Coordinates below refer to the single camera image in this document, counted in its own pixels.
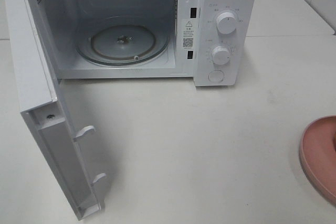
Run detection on round white door button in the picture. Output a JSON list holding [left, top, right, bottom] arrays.
[[208, 70, 225, 83]]

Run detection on white microwave door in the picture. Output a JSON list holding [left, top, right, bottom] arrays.
[[5, 0, 103, 219]]

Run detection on glass microwave turntable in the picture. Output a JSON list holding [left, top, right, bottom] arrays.
[[75, 16, 174, 66]]

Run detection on pink round plate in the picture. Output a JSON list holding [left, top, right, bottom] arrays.
[[299, 115, 335, 205]]

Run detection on white microwave oven body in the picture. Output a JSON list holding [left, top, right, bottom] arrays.
[[33, 0, 254, 87]]

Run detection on white control knob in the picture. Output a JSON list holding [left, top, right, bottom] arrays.
[[215, 10, 238, 35], [212, 46, 231, 66]]

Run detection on white warning label sticker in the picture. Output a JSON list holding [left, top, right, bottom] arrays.
[[181, 19, 196, 49]]

